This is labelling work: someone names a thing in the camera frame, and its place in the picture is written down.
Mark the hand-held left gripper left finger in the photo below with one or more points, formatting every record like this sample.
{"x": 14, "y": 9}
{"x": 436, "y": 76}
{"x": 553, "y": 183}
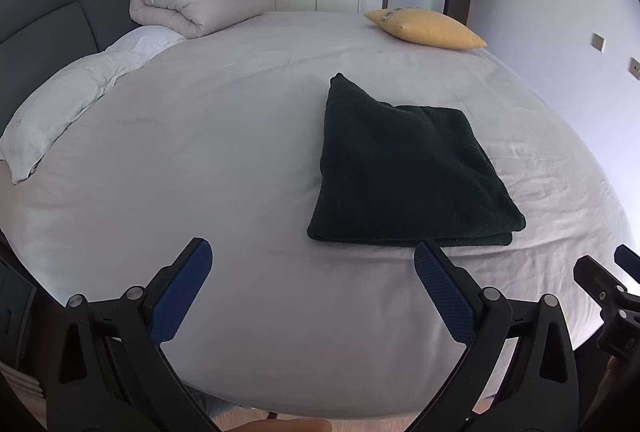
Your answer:
{"x": 182, "y": 294}

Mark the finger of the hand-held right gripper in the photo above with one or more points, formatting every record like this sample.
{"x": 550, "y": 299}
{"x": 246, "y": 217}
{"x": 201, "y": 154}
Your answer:
{"x": 629, "y": 259}
{"x": 602, "y": 284}

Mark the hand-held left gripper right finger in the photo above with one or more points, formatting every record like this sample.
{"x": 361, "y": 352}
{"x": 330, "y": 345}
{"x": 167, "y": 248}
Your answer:
{"x": 445, "y": 297}

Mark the dark green towel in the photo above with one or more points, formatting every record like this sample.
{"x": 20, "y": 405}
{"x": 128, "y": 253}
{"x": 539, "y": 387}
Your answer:
{"x": 405, "y": 167}

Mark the person's right forearm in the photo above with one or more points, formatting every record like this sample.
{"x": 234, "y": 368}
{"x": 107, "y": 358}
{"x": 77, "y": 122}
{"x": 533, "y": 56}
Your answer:
{"x": 607, "y": 387}

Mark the person's left hand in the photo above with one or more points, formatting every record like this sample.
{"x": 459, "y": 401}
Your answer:
{"x": 290, "y": 426}

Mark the bed with white sheet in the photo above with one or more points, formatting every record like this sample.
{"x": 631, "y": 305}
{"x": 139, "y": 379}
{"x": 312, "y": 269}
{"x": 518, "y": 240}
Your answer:
{"x": 225, "y": 162}

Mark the dark nightstand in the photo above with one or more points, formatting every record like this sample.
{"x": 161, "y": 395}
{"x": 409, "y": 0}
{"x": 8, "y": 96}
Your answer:
{"x": 15, "y": 312}

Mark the white pillow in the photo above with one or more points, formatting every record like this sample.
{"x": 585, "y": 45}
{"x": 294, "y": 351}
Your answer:
{"x": 80, "y": 97}

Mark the yellow pillow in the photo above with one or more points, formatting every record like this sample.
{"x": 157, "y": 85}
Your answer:
{"x": 430, "y": 28}

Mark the grey padded headboard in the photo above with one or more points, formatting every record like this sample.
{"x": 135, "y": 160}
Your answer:
{"x": 45, "y": 7}

